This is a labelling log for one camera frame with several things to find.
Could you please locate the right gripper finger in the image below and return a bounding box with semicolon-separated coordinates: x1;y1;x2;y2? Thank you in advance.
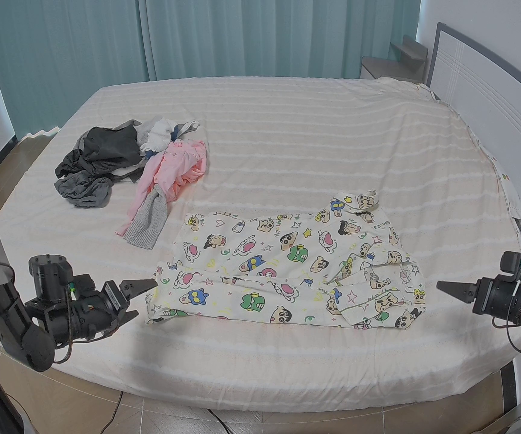
436;280;479;306

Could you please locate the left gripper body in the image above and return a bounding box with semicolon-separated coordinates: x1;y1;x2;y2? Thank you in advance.
67;280;132;341

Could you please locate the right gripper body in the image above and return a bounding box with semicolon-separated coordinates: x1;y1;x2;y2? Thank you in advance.
473;278;521;323

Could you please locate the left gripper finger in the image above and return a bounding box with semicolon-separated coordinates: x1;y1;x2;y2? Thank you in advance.
120;279;159;300
116;308;139;332

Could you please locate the white printed pyjama top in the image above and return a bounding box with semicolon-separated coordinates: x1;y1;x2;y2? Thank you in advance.
145;189;427;331

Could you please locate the pile of clothes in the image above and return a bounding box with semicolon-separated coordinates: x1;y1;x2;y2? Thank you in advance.
54;117;210;250

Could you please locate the bed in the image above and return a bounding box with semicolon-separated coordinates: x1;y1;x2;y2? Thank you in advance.
0;22;521;412

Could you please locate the grey bedside table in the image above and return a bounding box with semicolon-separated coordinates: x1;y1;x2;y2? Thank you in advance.
361;34;429;84

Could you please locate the blue-green curtain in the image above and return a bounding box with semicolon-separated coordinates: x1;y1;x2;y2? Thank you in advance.
0;0;150;137
136;0;424;80

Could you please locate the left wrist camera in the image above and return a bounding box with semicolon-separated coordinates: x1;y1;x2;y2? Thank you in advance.
67;274;96;300

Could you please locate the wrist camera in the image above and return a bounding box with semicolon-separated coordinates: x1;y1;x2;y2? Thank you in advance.
501;250;521;279
67;274;96;300

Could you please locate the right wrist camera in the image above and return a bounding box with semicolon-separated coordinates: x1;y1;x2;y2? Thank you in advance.
501;250;521;279

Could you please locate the black cable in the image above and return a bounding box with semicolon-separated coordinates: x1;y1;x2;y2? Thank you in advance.
205;407;232;434
106;391;124;434

